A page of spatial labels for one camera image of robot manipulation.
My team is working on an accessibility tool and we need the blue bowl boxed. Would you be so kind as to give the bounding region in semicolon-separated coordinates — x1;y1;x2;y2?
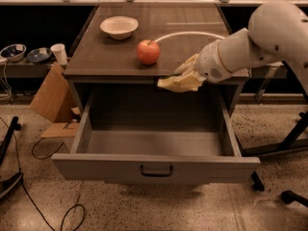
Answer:
0;43;26;63
27;47;52;64

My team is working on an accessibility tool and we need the open grey top drawer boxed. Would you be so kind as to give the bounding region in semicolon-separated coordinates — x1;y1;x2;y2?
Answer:
52;89;260;185

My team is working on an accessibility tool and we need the grey drawer cabinet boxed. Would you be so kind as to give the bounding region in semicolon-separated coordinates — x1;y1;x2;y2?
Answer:
64;3;248;116

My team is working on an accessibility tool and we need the green and yellow sponge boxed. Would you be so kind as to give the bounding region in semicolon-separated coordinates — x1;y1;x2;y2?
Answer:
159;75;179;80

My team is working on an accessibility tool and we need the black drawer handle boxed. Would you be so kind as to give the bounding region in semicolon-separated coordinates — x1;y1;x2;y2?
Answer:
140;166;173;178

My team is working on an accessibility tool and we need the white paper cup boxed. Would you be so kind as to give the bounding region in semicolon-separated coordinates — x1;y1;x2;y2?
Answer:
51;43;67;65

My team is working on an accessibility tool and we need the grey side shelf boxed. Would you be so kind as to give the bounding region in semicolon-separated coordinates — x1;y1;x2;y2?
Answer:
250;62;288;79
0;58;56;78

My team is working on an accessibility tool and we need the black stand leg left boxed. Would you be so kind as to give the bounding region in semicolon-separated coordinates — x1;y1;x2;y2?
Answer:
0;115;24;200

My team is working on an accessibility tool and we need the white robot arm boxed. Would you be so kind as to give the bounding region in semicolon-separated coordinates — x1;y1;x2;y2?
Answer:
157;1;308;92

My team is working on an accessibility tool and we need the white paper bowl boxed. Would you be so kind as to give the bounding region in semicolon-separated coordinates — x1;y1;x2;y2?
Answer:
100;16;139;40

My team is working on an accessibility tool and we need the blue bowl far left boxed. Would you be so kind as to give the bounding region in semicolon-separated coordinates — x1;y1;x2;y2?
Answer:
0;43;26;63

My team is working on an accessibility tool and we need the red apple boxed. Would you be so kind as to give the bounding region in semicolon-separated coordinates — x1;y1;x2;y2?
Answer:
137;39;160;64

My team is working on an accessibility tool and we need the grey side shelf right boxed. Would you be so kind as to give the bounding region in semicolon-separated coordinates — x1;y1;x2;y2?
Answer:
250;62;288;79

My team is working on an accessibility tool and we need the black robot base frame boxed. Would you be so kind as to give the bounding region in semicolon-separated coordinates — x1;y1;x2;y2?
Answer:
240;111;308;209

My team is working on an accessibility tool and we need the black floor cable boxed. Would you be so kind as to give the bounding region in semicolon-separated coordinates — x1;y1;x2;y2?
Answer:
0;116;87;231

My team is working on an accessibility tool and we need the grey side shelf left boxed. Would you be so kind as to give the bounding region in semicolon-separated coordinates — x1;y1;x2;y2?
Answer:
0;58;56;78

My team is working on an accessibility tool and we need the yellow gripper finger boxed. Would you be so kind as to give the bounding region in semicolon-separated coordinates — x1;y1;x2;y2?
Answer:
174;54;198;74
157;71;205;92

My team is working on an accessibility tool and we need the brown cardboard box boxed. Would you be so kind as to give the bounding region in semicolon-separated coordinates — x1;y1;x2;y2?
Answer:
30;63;81;138

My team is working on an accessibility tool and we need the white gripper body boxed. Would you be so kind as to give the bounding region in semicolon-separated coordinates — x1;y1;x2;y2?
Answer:
194;39;232;83

